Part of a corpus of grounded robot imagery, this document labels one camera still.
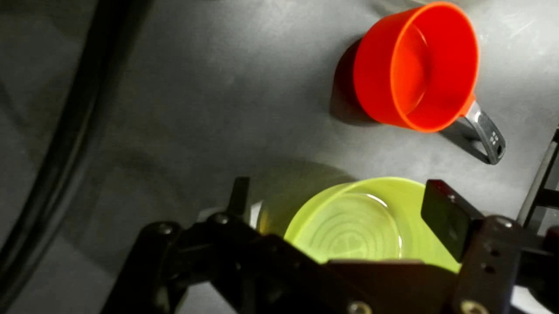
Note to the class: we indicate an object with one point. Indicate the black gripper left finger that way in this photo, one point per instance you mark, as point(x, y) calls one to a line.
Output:
point(198, 262)

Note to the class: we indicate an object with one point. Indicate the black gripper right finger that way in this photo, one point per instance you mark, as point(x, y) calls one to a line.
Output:
point(490, 255)

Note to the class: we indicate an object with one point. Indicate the light green plastic bowl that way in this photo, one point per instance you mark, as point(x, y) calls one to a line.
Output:
point(350, 227)

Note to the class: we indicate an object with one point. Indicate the red measuring cup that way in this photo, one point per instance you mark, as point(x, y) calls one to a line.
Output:
point(420, 63)

